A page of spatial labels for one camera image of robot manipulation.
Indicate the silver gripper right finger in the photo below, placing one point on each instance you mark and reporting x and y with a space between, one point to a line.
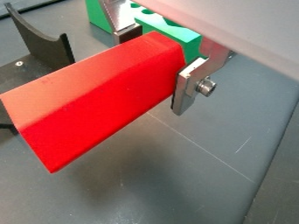
192 79

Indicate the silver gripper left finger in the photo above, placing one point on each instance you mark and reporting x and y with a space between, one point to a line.
120 19

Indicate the red hexagonal prism block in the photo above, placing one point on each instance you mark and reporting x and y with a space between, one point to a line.
71 109

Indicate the green shape sorter board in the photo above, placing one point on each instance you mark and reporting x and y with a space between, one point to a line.
152 22

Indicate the black curved holder stand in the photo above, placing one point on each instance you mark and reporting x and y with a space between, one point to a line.
49 55

